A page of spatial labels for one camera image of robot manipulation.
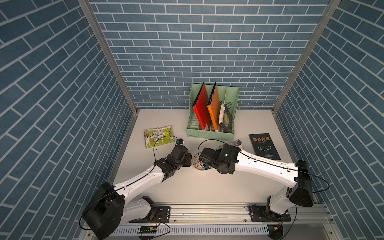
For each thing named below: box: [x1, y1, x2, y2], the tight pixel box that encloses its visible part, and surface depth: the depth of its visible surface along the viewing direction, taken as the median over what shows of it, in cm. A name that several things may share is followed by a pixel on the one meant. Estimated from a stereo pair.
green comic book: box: [144, 125, 176, 149], surface depth 104 cm
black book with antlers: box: [248, 133, 281, 160], surface depth 101 cm
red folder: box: [192, 83, 211, 131], surface depth 88 cm
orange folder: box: [207, 82, 221, 131], surface depth 91 cm
